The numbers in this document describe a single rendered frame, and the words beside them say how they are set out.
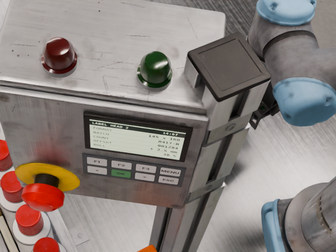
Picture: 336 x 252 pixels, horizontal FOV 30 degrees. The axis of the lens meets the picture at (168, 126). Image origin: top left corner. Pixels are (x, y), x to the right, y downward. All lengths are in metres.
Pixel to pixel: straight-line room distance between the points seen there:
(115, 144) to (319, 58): 0.41
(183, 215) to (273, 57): 0.30
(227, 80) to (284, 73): 0.39
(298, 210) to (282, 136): 0.43
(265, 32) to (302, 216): 0.25
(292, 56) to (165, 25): 0.37
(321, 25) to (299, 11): 1.65
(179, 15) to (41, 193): 0.20
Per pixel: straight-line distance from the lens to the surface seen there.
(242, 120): 0.49
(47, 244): 0.82
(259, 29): 0.88
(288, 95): 0.81
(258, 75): 0.45
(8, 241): 1.01
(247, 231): 1.12
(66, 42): 0.45
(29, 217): 0.83
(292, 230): 0.80
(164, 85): 0.45
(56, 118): 0.48
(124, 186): 0.58
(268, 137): 1.20
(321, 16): 2.53
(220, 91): 0.43
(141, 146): 0.49
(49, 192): 0.56
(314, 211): 0.73
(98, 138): 0.49
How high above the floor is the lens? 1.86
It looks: 61 degrees down
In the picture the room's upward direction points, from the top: 11 degrees clockwise
